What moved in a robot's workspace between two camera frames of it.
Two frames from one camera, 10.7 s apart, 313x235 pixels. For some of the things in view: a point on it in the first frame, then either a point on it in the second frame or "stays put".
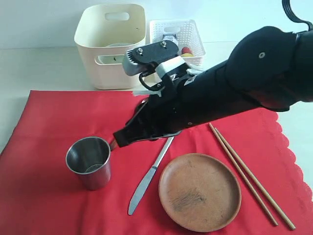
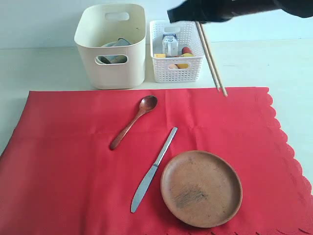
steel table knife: [144, 186] stays put
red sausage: [186, 50] stays put
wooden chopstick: [274, 221] → [207, 56]
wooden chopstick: [285, 218] → [209, 45]
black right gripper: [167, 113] → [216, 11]
